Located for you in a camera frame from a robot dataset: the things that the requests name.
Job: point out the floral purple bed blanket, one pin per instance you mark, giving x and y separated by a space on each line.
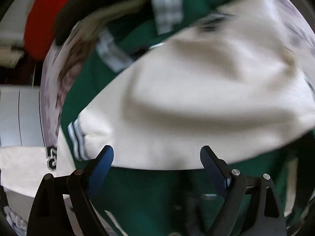
69 50

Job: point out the white sliding wardrobe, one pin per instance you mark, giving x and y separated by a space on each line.
20 116

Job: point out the green white varsity jacket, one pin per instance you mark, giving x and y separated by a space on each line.
165 78

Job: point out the dark padded right gripper right finger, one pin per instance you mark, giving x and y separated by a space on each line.
226 181

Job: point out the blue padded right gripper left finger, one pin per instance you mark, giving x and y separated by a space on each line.
90 179

